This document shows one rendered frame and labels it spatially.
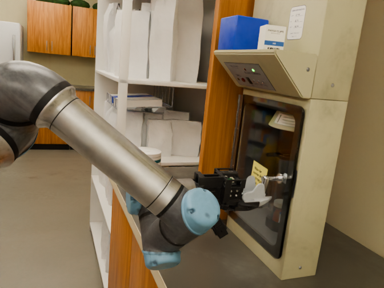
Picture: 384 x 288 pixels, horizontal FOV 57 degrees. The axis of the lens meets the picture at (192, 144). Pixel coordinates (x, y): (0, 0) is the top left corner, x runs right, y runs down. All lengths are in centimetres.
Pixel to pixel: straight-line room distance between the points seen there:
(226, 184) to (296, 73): 30
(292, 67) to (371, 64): 56
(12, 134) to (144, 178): 26
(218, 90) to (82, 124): 61
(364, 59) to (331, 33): 49
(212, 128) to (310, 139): 38
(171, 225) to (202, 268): 36
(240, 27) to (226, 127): 35
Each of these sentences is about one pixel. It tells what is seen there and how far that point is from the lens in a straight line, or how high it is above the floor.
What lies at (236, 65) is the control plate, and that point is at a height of 147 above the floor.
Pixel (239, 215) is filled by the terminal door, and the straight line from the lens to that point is 113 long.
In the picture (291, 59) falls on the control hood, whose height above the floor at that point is 149.
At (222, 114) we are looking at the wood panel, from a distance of 117.
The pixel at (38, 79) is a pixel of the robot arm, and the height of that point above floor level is 141.
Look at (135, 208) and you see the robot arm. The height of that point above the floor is 115.
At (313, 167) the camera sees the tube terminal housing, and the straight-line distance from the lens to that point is 92.
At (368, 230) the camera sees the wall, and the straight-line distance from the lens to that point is 136.
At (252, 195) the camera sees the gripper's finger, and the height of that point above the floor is 117.
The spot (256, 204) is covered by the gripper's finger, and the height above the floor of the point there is 115.
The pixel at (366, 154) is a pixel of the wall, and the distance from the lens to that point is 134.
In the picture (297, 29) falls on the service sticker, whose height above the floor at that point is 157.
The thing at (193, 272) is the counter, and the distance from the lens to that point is 98.
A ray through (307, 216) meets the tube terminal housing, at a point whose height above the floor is 112.
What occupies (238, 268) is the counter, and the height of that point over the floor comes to 94.
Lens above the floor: 146
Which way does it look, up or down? 12 degrees down
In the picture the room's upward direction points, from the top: 6 degrees clockwise
